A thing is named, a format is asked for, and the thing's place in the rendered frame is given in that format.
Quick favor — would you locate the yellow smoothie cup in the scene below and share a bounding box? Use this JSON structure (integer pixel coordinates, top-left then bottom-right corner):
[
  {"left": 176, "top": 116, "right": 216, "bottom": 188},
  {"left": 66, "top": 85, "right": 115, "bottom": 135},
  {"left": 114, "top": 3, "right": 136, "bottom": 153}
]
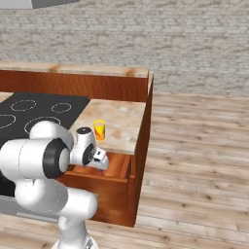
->
[{"left": 92, "top": 120, "right": 107, "bottom": 142}]

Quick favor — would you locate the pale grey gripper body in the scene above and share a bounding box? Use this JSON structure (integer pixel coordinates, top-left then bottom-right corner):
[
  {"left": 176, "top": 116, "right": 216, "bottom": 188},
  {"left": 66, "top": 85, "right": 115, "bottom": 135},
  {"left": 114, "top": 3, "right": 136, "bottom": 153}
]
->
[{"left": 84, "top": 154, "right": 111, "bottom": 171}]

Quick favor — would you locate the black hob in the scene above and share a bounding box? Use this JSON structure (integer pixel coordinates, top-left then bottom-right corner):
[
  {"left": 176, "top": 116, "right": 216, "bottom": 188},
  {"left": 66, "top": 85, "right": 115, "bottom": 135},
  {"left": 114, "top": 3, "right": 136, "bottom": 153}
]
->
[{"left": 0, "top": 91, "right": 91, "bottom": 198}]

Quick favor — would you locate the wooden kitchen island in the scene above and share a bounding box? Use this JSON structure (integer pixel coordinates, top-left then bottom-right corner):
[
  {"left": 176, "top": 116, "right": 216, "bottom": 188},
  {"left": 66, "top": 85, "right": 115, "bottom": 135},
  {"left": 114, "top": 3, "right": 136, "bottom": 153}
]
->
[{"left": 0, "top": 60, "right": 155, "bottom": 229}]

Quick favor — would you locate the open wooden drawer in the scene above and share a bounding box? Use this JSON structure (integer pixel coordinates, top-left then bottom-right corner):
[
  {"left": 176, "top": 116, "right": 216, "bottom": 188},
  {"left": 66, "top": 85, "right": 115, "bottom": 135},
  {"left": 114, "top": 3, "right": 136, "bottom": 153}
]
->
[{"left": 55, "top": 151, "right": 137, "bottom": 229}]

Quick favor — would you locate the grey oven front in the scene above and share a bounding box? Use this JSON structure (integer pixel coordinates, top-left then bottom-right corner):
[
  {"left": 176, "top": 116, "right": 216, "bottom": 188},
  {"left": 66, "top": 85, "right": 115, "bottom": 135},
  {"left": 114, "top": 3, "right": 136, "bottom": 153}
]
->
[{"left": 0, "top": 194, "right": 61, "bottom": 225}]

